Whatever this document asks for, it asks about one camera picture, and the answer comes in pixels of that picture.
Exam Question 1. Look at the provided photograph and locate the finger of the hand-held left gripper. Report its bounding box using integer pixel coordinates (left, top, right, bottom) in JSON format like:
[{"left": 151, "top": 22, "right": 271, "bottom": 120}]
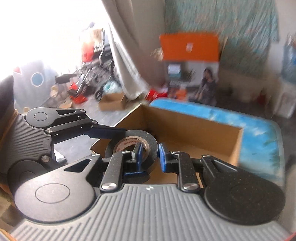
[
  {"left": 124, "top": 170, "right": 149, "bottom": 182},
  {"left": 46, "top": 108, "right": 127, "bottom": 143}
]

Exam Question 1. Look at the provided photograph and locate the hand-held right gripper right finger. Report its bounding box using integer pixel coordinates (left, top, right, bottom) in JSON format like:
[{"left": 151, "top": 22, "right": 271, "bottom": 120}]
[{"left": 159, "top": 142, "right": 238, "bottom": 192}]

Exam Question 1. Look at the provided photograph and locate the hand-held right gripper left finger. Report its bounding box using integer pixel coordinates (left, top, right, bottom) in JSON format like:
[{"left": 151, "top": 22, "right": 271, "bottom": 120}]
[{"left": 63, "top": 142, "right": 144, "bottom": 192}]

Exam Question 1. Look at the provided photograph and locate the black tape roll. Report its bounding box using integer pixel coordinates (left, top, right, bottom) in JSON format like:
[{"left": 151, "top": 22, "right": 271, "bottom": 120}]
[{"left": 105, "top": 130, "right": 159, "bottom": 173}]

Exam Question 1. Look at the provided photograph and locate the large cardboard box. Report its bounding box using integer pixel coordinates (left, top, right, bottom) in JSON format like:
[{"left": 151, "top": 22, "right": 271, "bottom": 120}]
[{"left": 90, "top": 103, "right": 243, "bottom": 183}]

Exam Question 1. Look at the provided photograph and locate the small cardboard box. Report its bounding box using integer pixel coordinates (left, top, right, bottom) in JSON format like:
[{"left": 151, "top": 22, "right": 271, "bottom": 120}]
[{"left": 98, "top": 93, "right": 127, "bottom": 111}]

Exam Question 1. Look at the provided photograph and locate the white and green plastic bag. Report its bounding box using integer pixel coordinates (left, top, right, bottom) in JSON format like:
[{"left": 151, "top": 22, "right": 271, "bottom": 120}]
[{"left": 103, "top": 81, "right": 118, "bottom": 93}]

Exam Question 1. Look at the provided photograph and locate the dark chair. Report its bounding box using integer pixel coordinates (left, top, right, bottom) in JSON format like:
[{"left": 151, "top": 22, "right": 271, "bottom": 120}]
[{"left": 0, "top": 75, "right": 15, "bottom": 121}]

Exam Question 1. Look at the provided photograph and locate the grey rocket-shaped panel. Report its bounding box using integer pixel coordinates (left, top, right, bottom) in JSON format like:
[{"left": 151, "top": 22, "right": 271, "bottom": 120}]
[{"left": 13, "top": 60, "right": 59, "bottom": 102}]

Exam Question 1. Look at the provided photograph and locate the red printed bag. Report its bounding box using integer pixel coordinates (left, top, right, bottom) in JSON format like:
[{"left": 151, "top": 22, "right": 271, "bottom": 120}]
[{"left": 148, "top": 89, "right": 168, "bottom": 100}]

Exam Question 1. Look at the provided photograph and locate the round dark stool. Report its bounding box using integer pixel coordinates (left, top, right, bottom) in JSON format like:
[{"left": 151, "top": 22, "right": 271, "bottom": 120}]
[{"left": 55, "top": 73, "right": 75, "bottom": 84}]

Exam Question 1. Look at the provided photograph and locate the wheelchair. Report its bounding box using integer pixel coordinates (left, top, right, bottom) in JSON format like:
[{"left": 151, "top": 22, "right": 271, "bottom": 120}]
[{"left": 77, "top": 44, "right": 116, "bottom": 100}]

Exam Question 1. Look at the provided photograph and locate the beige curtain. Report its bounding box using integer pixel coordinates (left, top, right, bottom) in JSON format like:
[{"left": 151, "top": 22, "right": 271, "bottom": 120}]
[{"left": 102, "top": 0, "right": 153, "bottom": 100}]

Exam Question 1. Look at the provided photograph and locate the orange plastic bag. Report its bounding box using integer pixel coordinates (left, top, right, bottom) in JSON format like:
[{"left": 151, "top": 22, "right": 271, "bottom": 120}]
[{"left": 83, "top": 45, "right": 95, "bottom": 62}]

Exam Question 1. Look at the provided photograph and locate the orange printed carton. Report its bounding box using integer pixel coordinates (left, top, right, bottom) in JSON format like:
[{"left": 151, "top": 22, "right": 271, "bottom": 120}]
[{"left": 159, "top": 32, "right": 220, "bottom": 106}]

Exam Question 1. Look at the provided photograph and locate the white water dispenser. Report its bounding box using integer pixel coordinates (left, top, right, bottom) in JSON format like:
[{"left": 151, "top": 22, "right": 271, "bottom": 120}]
[{"left": 276, "top": 76, "right": 296, "bottom": 119}]

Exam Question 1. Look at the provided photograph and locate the floral patterned cloth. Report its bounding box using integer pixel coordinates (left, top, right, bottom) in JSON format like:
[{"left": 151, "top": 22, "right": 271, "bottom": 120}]
[{"left": 164, "top": 0, "right": 280, "bottom": 77}]

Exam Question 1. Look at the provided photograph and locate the blue water jug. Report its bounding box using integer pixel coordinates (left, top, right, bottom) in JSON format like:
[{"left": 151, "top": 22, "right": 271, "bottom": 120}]
[{"left": 282, "top": 44, "right": 296, "bottom": 77}]

